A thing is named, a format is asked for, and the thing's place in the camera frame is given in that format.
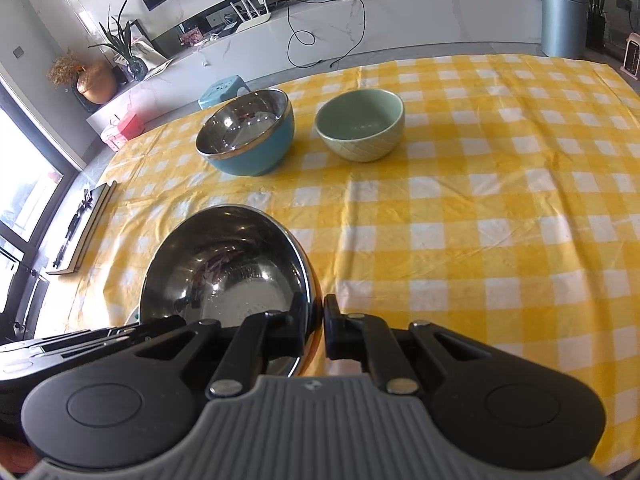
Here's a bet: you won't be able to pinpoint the white marble cabinet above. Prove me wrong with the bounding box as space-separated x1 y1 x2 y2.
86 0 546 136

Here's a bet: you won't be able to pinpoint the pink box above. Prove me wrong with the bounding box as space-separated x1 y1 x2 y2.
100 111 146 151

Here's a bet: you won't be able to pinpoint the white card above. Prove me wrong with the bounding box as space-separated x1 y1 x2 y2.
132 42 174 79

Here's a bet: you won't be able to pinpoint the grey trash can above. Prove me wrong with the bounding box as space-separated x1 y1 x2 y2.
540 0 590 58

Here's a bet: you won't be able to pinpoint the white router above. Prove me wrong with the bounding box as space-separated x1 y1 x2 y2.
230 0 273 24

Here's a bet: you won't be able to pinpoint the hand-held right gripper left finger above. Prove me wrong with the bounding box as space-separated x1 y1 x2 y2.
127 291 308 398

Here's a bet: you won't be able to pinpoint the black cable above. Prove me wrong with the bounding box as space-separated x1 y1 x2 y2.
286 0 368 69

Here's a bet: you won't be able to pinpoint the orange steel bowl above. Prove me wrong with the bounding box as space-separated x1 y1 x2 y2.
139 204 323 378

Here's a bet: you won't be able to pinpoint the yellow checked tablecloth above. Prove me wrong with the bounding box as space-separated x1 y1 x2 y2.
67 52 640 476

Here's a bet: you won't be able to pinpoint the brown round vase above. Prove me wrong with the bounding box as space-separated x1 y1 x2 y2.
76 62 118 106

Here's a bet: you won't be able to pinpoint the black pen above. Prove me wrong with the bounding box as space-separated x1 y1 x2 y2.
52 210 84 269

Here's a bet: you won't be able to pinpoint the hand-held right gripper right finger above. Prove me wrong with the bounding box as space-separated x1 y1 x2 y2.
322 294 496 395

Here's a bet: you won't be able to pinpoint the potted plant in black pot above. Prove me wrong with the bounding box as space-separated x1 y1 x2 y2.
560 0 636 54

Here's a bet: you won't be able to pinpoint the beige space heater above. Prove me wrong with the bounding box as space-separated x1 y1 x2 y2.
619 31 640 77

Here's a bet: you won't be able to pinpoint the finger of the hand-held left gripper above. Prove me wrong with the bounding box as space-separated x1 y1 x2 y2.
30 316 187 360

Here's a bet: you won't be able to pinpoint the light blue stool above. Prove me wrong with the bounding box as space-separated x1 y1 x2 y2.
198 76 251 110

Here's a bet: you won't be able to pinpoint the green leafy plant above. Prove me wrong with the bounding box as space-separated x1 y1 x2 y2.
89 0 148 63

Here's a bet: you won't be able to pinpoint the dried flowers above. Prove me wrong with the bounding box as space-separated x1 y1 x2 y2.
47 50 83 88

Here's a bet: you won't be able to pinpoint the green ceramic bowl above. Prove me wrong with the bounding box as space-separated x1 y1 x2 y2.
315 88 405 163

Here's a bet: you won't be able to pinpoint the blue steel bowl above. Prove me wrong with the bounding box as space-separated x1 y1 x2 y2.
195 88 296 177

